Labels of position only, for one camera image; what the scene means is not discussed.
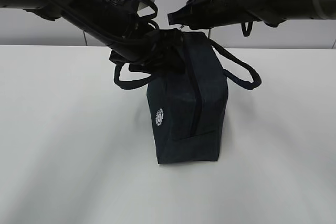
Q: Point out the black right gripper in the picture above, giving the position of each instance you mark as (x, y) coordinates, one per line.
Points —
(204, 14)

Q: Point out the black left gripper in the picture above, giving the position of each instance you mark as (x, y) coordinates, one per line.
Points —
(159, 54)

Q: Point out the dark blue lunch bag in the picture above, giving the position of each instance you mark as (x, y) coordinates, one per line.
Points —
(187, 109)

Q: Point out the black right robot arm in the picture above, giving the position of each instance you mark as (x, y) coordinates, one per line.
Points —
(274, 12)

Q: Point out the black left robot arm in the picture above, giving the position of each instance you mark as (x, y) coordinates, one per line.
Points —
(127, 27)

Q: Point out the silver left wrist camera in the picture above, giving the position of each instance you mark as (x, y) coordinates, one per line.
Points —
(134, 6)

